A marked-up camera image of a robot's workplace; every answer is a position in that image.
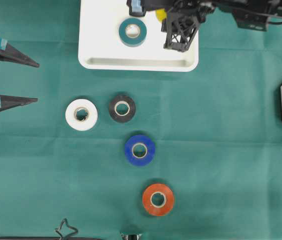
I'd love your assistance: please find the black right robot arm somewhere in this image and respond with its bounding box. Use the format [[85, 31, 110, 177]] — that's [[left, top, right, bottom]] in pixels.
[[126, 0, 282, 53]]

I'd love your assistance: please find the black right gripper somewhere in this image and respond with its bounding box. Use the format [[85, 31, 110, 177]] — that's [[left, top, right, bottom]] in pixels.
[[126, 0, 216, 52]]

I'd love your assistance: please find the orange tape roll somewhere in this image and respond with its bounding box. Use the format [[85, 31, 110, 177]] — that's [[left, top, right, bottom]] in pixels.
[[142, 183, 175, 217]]

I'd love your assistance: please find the white tape roll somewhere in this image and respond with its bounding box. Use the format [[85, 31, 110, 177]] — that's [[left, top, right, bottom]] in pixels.
[[65, 99, 98, 131]]

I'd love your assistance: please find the black wire clip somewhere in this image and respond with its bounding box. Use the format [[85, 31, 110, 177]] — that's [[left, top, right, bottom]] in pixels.
[[54, 217, 78, 238]]

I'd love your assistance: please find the green tape roll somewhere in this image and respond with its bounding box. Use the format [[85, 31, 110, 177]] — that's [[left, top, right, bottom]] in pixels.
[[118, 18, 147, 47]]

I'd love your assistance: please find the black tape roll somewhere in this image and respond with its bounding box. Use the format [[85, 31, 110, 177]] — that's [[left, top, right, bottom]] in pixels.
[[108, 94, 136, 123]]

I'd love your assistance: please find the yellow tape roll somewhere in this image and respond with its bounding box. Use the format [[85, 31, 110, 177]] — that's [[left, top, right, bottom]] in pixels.
[[155, 8, 167, 22]]

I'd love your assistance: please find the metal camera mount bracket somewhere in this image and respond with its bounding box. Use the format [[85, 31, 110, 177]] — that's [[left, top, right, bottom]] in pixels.
[[121, 233, 142, 240]]

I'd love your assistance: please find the white plastic tray case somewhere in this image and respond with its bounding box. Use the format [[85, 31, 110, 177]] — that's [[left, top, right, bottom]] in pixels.
[[78, 0, 199, 72]]

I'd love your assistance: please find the blue tape roll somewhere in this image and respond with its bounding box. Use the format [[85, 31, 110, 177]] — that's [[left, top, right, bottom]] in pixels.
[[124, 134, 155, 167]]

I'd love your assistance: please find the green table cloth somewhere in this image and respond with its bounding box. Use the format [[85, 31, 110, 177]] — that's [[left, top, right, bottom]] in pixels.
[[0, 0, 282, 240]]

